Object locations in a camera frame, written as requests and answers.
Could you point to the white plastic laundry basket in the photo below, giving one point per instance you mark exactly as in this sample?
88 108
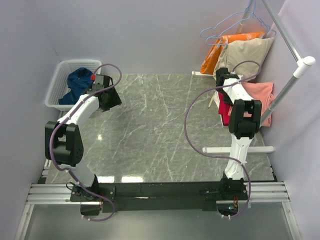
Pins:
59 87

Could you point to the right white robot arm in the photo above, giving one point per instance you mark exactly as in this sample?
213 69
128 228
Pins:
243 124

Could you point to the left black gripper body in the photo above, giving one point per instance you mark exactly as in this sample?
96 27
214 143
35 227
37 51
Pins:
113 100

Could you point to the white garment under red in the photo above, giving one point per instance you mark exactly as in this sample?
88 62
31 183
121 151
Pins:
216 98

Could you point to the white metal clothes rack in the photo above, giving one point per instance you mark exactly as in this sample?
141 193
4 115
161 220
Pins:
293 61

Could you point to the red folded t-shirt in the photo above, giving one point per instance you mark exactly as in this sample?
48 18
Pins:
224 110

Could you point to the blue t-shirt in basket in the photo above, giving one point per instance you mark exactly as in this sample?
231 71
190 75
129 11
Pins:
77 82

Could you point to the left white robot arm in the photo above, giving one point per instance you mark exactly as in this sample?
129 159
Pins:
63 141

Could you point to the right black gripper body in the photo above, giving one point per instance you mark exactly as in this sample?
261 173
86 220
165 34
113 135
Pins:
227 98

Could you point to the pink t-shirt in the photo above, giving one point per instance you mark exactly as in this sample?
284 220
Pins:
248 91

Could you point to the orange hanging garment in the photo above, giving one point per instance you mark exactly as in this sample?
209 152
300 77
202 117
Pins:
211 59

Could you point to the aluminium rail frame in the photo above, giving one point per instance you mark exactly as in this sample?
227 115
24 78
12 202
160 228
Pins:
58 194

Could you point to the beige hanging garment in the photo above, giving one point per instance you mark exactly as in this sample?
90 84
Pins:
237 56

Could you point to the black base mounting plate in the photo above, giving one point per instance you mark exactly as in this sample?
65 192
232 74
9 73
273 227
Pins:
151 196

